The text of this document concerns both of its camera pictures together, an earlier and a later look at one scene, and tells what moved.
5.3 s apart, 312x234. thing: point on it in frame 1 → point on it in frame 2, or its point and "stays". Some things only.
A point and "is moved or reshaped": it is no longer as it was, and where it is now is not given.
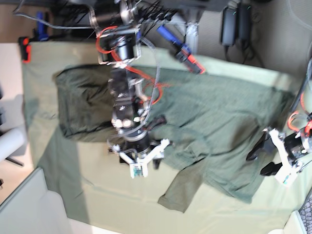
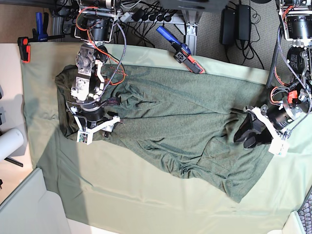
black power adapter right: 244,21 stays
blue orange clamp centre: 182,51 stays
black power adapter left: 228,26 stays
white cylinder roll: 10,142 stays
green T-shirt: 212,126 is moved or reshaped
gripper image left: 140,150 → 94,119
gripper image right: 290,147 → 275,118
